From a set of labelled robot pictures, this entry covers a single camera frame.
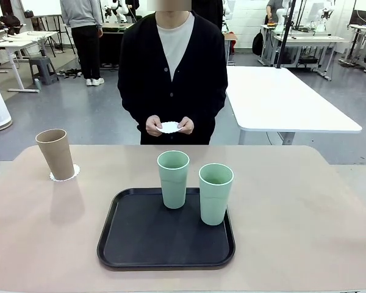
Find person's left forearm black sleeve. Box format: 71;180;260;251
190;100;228;134

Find person in black clothes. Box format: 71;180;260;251
191;0;224;31

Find black stand pole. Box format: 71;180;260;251
276;0;297;68

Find person's right hand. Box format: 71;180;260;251
145;115;164;137

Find light green plastic cup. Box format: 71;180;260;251
157;150;190;210
198;163;234;226

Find long white lab desk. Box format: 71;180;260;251
260;24;351;81

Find white height adjustable desk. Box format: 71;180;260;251
347;23;366;73

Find brown plastic cup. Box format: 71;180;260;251
35;128;76;181

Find person in black cardigan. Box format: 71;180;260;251
117;0;228;146

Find white desk with white legs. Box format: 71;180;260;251
0;30;59;93

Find person in grey hoodie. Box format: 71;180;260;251
60;0;105;87

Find black computer monitor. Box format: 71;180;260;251
350;10;366;26

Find black lab table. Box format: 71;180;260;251
98;23;135;68

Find whiteboard on stand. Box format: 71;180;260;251
20;0;63;18

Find black cables on floor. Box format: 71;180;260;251
58;69;83;79

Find person in grey t-shirt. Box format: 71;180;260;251
265;0;289;24

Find black backpack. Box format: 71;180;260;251
251;29;265;57

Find black bag on desk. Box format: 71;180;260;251
0;14;21;35

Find person's left hand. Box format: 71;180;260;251
176;116;195;135

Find black plastic serving tray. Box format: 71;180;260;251
96;187;236;271

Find small wood top desk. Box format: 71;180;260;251
221;32;239;66

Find person's right forearm black sleeve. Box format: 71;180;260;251
121;100;150;131

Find white scalloped paper coaster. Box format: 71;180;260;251
156;121;184;134
49;164;81;183

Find grey plastic step stool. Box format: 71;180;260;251
29;56;60;85

